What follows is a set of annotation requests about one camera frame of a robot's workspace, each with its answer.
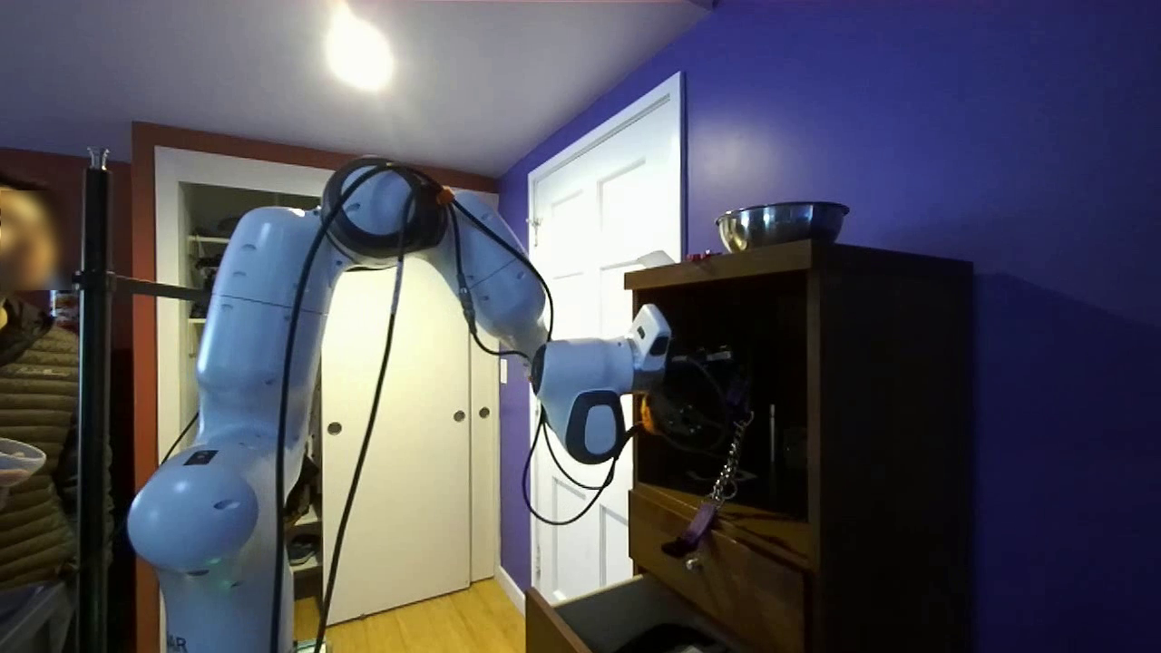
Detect stainless steel bowl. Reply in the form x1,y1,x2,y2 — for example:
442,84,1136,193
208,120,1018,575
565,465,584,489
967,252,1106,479
709,200,852,257

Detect open wooden drawer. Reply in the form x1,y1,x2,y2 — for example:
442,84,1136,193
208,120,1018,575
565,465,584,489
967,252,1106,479
523,575,743,653

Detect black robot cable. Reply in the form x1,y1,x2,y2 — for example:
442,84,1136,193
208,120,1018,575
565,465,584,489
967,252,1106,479
266,160,639,653

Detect person in olive jacket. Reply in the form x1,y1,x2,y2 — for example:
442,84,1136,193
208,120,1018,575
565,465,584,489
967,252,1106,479
0,291,83,599

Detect white panel door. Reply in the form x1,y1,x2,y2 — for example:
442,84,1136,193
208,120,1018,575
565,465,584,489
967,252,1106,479
526,71,690,610

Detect dark wooden cabinet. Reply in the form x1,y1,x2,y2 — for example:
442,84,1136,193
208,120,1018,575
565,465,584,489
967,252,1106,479
621,236,974,653

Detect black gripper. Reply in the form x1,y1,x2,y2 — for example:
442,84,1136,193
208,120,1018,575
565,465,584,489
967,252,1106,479
643,346,758,444

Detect closed wooden drawer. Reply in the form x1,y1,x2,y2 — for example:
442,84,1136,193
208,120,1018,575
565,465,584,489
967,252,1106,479
627,488,813,653

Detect round ceiling light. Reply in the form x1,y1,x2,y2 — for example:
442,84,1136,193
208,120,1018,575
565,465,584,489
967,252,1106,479
320,3,397,100

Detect white closet doors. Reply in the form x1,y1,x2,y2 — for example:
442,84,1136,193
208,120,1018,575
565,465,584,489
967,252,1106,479
314,187,504,629

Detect black stand pole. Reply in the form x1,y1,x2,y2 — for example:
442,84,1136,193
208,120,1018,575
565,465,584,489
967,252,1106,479
73,147,204,653

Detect wire closet shelf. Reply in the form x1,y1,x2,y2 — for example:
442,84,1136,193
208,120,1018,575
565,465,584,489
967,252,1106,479
180,189,266,331

